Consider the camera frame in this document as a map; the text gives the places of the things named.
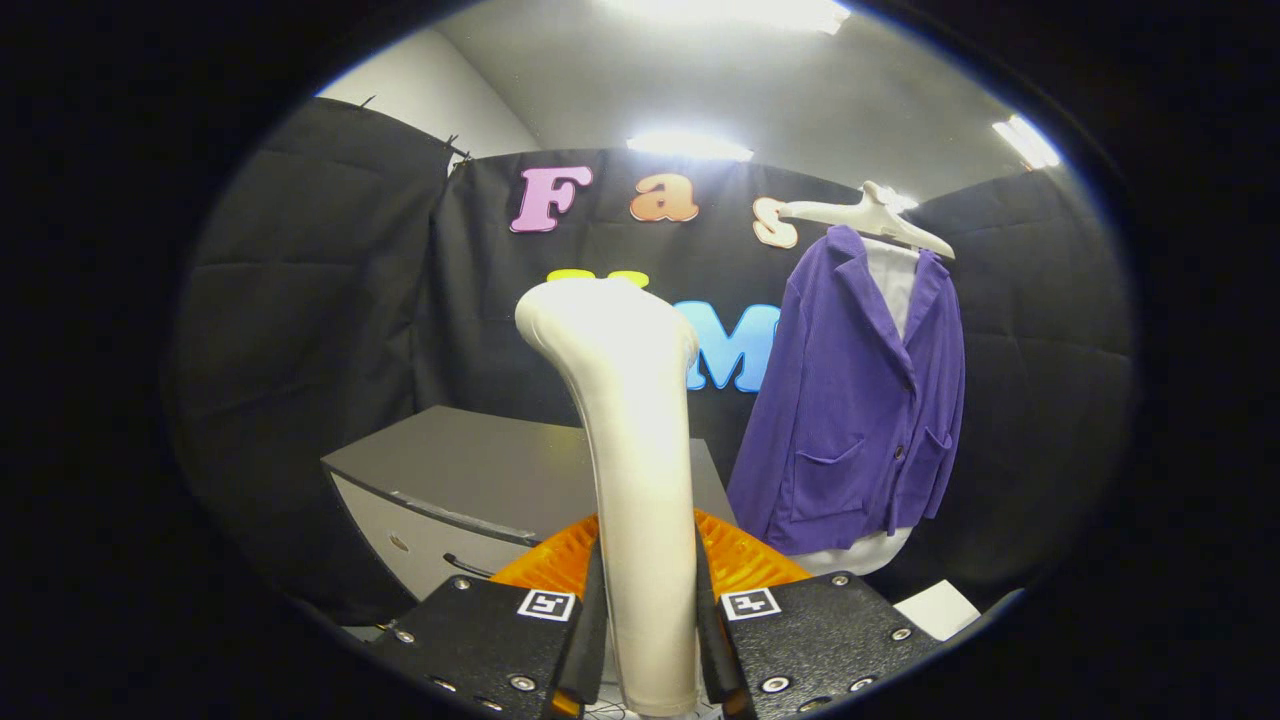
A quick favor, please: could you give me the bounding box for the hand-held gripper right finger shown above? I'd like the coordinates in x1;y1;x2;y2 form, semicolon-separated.
693;508;941;720

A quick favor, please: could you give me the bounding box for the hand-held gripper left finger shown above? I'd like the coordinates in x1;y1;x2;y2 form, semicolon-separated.
365;513;609;720

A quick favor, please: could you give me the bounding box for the white garment steamer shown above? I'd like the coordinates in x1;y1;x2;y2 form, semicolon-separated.
515;277;701;717

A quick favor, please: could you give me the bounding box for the purple jacket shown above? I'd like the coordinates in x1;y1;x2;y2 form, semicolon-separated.
727;225;967;556

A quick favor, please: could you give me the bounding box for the white shirt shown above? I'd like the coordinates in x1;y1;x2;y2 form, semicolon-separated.
790;238;921;578

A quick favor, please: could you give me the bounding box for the white clothes hanger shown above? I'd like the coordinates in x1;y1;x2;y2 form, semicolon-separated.
778;181;956;261

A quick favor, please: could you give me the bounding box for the grey cabinet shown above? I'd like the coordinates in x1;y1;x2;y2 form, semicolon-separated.
320;405;738;626

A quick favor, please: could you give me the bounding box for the white paper sheet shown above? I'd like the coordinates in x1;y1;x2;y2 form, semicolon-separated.
895;580;981;641

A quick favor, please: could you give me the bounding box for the black backdrop cloth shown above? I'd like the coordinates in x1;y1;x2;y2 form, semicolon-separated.
165;97;1136;626

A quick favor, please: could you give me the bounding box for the large ceiling light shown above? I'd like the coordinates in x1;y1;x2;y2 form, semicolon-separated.
600;0;851;36

